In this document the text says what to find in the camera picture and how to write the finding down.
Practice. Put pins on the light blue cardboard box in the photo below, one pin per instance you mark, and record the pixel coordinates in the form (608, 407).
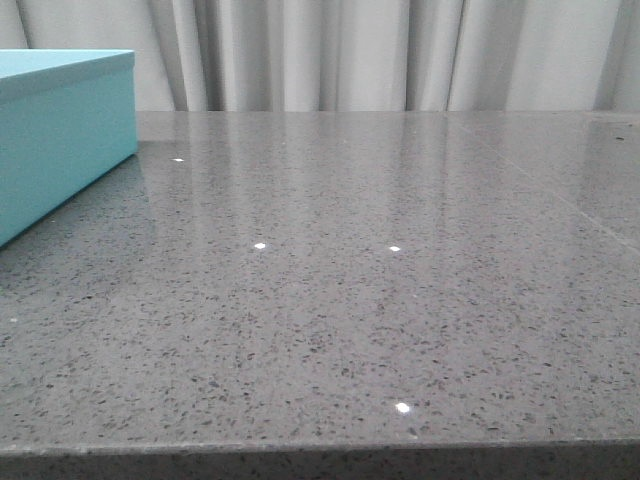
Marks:
(67, 118)

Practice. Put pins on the grey pleated curtain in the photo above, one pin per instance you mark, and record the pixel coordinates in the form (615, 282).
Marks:
(354, 55)

